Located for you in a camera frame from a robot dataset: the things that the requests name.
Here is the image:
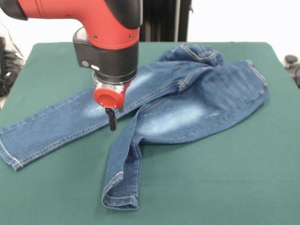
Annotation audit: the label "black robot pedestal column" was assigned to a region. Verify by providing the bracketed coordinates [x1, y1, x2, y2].
[139, 0, 195, 43]

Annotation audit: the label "black equipment with cables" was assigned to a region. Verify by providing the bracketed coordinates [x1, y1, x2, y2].
[0, 21, 25, 98]

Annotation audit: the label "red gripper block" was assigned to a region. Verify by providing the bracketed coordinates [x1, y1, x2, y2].
[93, 81, 133, 131]

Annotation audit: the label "black round-topped device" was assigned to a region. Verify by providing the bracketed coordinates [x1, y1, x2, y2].
[285, 54, 300, 89]

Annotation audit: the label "blue denim jeans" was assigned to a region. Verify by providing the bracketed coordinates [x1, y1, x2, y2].
[0, 44, 270, 209]

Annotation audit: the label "dark green table cloth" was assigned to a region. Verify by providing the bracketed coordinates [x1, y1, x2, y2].
[0, 41, 300, 225]

